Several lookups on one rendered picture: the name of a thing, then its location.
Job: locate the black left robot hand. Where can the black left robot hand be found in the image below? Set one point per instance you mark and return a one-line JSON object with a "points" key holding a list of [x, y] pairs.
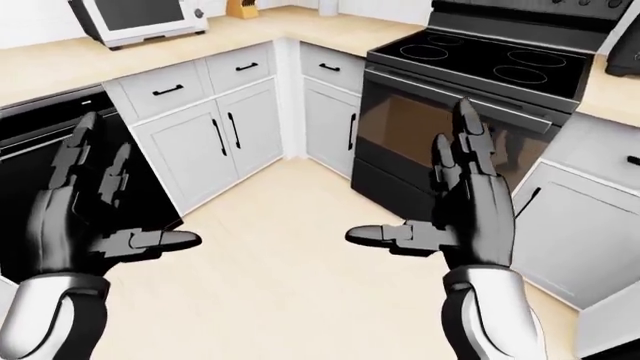
{"points": [[60, 221]]}

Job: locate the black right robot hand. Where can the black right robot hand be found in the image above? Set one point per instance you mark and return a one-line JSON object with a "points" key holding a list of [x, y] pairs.
{"points": [[480, 221]]}

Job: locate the black electric stove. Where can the black electric stove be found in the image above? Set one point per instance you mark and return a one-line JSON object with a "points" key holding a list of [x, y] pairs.
{"points": [[465, 112]]}

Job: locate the white door beside stove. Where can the white door beside stove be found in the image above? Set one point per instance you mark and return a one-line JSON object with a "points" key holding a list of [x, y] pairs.
{"points": [[330, 129]]}

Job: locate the white drawer beside stove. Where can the white drawer beside stove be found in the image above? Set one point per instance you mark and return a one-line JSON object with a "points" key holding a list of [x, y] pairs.
{"points": [[332, 67]]}

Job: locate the black dishwasher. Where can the black dishwasher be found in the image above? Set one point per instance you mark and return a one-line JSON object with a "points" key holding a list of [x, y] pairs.
{"points": [[75, 157]]}

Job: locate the white cabinet door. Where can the white cabinet door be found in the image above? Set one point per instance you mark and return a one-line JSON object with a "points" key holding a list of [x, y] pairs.
{"points": [[250, 133], [192, 155]]}

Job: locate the wide white cabinet drawer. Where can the wide white cabinet drawer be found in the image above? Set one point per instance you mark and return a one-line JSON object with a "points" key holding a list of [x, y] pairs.
{"points": [[162, 92]]}

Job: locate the white microwave oven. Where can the white microwave oven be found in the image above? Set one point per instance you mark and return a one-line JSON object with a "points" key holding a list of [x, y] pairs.
{"points": [[140, 18]]}

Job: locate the black appliance on counter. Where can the black appliance on counter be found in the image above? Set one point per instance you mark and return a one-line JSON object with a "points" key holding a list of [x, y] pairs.
{"points": [[623, 54]]}

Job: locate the narrow white cabinet drawer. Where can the narrow white cabinet drawer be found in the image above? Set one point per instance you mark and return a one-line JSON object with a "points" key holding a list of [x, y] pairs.
{"points": [[241, 69]]}

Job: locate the white canister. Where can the white canister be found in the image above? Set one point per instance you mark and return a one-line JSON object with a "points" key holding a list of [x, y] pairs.
{"points": [[327, 5]]}

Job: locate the wooden knife block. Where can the wooden knife block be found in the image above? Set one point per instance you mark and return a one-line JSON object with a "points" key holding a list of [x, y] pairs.
{"points": [[242, 8]]}

